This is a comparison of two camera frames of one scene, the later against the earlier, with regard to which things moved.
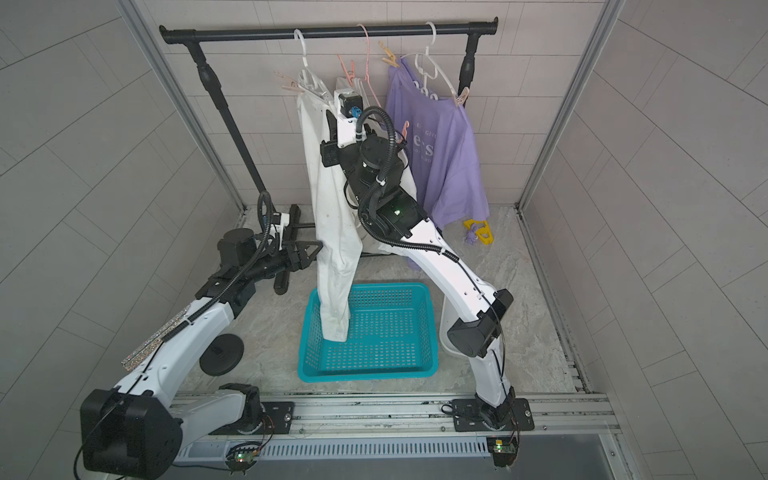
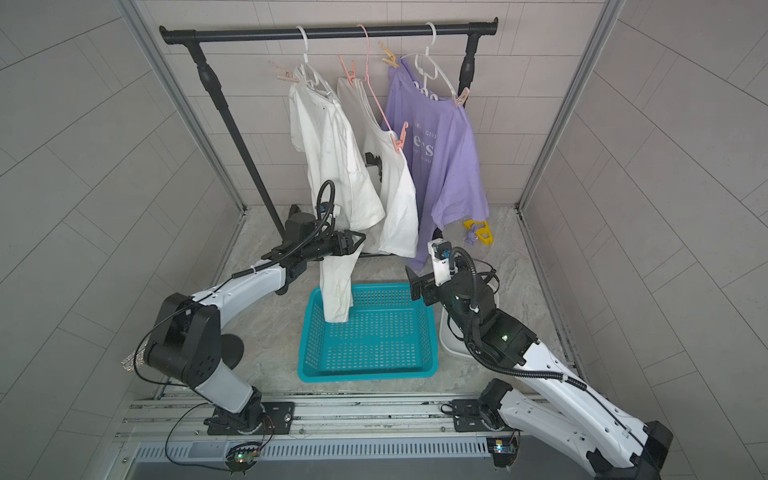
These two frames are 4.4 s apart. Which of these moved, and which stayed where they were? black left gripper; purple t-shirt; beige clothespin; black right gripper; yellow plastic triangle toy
Moved: black right gripper; black left gripper
Stayed: yellow plastic triangle toy; beige clothespin; purple t-shirt
